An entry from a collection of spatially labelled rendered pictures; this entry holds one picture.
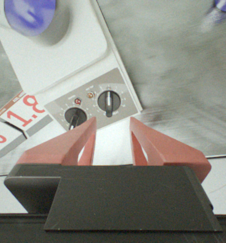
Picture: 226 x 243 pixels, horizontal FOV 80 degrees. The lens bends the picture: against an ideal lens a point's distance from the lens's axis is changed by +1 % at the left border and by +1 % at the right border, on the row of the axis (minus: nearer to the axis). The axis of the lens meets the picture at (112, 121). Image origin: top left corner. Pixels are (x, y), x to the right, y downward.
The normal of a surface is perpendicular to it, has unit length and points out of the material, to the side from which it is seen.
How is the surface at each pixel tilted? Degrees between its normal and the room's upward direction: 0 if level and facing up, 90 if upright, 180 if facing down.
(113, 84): 30
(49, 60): 0
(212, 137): 0
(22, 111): 40
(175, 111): 0
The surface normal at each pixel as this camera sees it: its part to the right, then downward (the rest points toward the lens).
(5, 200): -0.22, 0.14
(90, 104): 0.01, 0.58
